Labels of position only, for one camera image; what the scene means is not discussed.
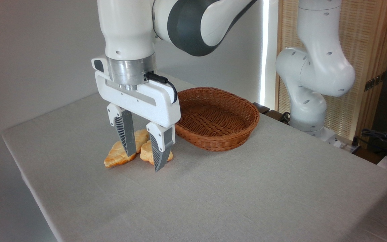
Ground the bamboo folding screen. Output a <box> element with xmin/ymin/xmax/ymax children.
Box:
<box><xmin>276</xmin><ymin>0</ymin><xmax>387</xmax><ymax>142</ymax></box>

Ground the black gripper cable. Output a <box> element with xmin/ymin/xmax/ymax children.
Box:
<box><xmin>145</xmin><ymin>72</ymin><xmax>178</xmax><ymax>104</ymax></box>

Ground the grey tablecloth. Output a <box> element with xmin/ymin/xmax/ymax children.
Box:
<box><xmin>1</xmin><ymin>71</ymin><xmax>387</xmax><ymax>242</ymax></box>

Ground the dark metal screen hinge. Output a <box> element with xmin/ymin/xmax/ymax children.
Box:
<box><xmin>364</xmin><ymin>72</ymin><xmax>386</xmax><ymax>92</ymax></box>

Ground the black cable bundle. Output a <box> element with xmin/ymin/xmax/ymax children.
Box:
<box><xmin>360</xmin><ymin>128</ymin><xmax>387</xmax><ymax>158</ymax></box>

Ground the round bread roll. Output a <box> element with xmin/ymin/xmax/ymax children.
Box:
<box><xmin>140</xmin><ymin>139</ymin><xmax>174</xmax><ymax>166</ymax></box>

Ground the dark brown wooden stand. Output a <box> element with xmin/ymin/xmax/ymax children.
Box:
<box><xmin>252</xmin><ymin>102</ymin><xmax>291</xmax><ymax>124</ymax></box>

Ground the brown wicker basket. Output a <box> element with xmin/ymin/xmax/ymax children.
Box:
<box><xmin>174</xmin><ymin>87</ymin><xmax>260</xmax><ymax>152</ymax></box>

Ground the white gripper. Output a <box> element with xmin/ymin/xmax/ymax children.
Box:
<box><xmin>91</xmin><ymin>56</ymin><xmax>181</xmax><ymax>172</ymax></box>

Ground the long leaf-shaped bread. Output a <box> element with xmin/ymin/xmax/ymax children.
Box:
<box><xmin>104</xmin><ymin>129</ymin><xmax>149</xmax><ymax>168</ymax></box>

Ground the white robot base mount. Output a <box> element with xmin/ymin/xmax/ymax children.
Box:
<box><xmin>309</xmin><ymin>127</ymin><xmax>344</xmax><ymax>148</ymax></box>

